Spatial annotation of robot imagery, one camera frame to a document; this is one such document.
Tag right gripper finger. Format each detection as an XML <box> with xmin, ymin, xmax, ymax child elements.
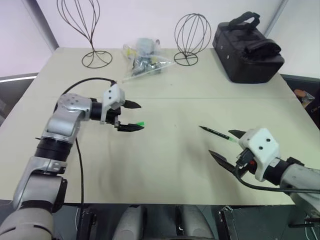
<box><xmin>207</xmin><ymin>149</ymin><xmax>237</xmax><ymax>176</ymax></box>
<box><xmin>227</xmin><ymin>129</ymin><xmax>247</xmax><ymax>141</ymax></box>

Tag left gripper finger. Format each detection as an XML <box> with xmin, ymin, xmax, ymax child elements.
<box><xmin>116</xmin><ymin>122</ymin><xmax>146</xmax><ymax>133</ymax></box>
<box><xmin>123</xmin><ymin>99</ymin><xmax>142</xmax><ymax>110</ymax></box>

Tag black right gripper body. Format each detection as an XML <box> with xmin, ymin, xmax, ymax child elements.
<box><xmin>233</xmin><ymin>147</ymin><xmax>258</xmax><ymax>179</ymax></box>

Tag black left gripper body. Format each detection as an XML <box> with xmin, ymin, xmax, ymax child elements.
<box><xmin>105</xmin><ymin>107</ymin><xmax>123</xmax><ymax>129</ymax></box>

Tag black pen with green grip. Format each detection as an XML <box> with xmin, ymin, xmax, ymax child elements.
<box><xmin>198</xmin><ymin>125</ymin><xmax>240</xmax><ymax>145</ymax></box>

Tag clear plastic bag of parts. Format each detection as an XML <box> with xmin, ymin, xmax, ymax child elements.
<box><xmin>117</xmin><ymin>37</ymin><xmax>176</xmax><ymax>84</ymax></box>

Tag grey rounded shape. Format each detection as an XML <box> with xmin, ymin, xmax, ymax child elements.
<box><xmin>116</xmin><ymin>204</ymin><xmax>149</xmax><ymax>240</ymax></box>
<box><xmin>179</xmin><ymin>204</ymin><xmax>216</xmax><ymax>240</ymax></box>

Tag black fabric carry bag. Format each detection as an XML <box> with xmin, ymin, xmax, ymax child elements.
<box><xmin>212</xmin><ymin>11</ymin><xmax>287</xmax><ymax>84</ymax></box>

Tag clear packet with orange contents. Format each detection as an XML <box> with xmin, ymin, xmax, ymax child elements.
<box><xmin>294</xmin><ymin>88</ymin><xmax>316</xmax><ymax>109</ymax></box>

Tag dark side furniture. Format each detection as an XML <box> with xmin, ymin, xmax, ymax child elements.
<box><xmin>279</xmin><ymin>73</ymin><xmax>320</xmax><ymax>133</ymax></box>

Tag dark furniture with light strip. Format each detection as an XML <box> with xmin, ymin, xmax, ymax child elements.
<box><xmin>0</xmin><ymin>72</ymin><xmax>39</xmax><ymax>127</ymax></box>

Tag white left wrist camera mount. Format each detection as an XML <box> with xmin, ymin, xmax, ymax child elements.
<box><xmin>100</xmin><ymin>83</ymin><xmax>126</xmax><ymax>125</ymax></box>

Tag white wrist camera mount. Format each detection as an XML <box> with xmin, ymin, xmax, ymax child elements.
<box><xmin>100</xmin><ymin>83</ymin><xmax>126</xmax><ymax>125</ymax></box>
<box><xmin>238</xmin><ymin>127</ymin><xmax>280</xmax><ymax>183</ymax></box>

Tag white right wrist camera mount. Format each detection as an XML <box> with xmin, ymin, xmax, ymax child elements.
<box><xmin>238</xmin><ymin>127</ymin><xmax>280</xmax><ymax>183</ymax></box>

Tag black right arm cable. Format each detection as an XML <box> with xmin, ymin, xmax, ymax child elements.
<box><xmin>234</xmin><ymin>164</ymin><xmax>320</xmax><ymax>195</ymax></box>

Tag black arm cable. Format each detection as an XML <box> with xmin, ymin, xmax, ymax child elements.
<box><xmin>234</xmin><ymin>164</ymin><xmax>320</xmax><ymax>195</ymax></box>
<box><xmin>60</xmin><ymin>77</ymin><xmax>119</xmax><ymax>226</ymax></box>

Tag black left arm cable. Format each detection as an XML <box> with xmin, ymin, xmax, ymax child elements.
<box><xmin>60</xmin><ymin>77</ymin><xmax>119</xmax><ymax>226</ymax></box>

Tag black metal bracket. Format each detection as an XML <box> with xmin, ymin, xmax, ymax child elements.
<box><xmin>75</xmin><ymin>209</ymin><xmax>97</xmax><ymax>240</ymax></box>
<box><xmin>217</xmin><ymin>205</ymin><xmax>238</xmax><ymax>240</ymax></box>

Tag tall teardrop wire stand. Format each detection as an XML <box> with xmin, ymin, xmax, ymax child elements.
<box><xmin>56</xmin><ymin>0</ymin><xmax>114</xmax><ymax>69</ymax></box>

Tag round wire ball stand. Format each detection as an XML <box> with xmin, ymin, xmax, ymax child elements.
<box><xmin>173</xmin><ymin>13</ymin><xmax>212</xmax><ymax>67</ymax></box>

